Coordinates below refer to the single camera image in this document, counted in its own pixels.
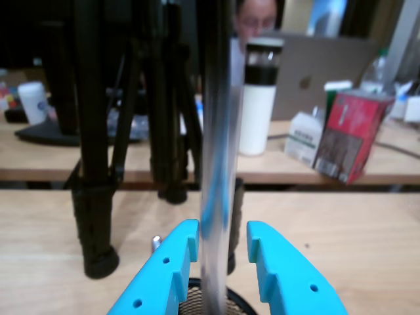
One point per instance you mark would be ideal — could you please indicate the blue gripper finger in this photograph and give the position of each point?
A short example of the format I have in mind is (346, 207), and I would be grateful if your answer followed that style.
(292, 282)
(157, 282)

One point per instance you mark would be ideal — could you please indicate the capped clear stick gel pen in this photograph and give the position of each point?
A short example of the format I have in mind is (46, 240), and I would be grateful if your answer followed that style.
(215, 164)

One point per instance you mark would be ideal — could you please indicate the black mesh pen holder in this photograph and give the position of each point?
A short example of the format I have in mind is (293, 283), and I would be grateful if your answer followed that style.
(195, 303)

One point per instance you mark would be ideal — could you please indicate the wooden background desk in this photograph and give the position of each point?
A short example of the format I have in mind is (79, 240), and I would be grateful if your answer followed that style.
(262, 170)

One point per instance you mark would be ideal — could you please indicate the white carton box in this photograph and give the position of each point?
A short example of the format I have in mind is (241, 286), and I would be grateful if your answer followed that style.
(302, 141)

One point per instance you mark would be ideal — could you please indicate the black tripod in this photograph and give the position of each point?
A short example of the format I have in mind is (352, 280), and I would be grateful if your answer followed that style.
(95, 131)

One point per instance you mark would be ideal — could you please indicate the white thermos black lid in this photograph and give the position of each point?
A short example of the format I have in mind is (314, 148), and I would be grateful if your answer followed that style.
(254, 118)

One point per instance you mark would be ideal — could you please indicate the red cardboard box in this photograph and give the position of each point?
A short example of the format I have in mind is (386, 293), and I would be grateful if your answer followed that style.
(354, 118)

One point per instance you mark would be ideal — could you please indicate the green white small box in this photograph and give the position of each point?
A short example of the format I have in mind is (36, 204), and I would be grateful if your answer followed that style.
(338, 87)

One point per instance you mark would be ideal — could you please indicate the white plastic cup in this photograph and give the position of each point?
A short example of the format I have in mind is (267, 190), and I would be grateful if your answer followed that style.
(33, 101)

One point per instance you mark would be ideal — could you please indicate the silver laptop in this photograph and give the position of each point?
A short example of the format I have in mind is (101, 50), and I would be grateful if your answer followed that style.
(328, 59)

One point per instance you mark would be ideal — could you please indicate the clear plastic water bottle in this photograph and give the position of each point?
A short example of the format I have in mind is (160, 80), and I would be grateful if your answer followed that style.
(377, 72)

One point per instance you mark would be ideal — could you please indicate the person with glasses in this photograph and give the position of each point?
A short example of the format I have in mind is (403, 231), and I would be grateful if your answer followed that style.
(257, 16)

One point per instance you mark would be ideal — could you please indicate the blue white banner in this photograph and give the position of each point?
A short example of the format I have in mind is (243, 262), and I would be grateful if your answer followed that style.
(328, 16)

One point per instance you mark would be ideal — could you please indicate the black monitor with stand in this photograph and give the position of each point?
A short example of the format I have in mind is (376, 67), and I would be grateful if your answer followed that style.
(33, 33)

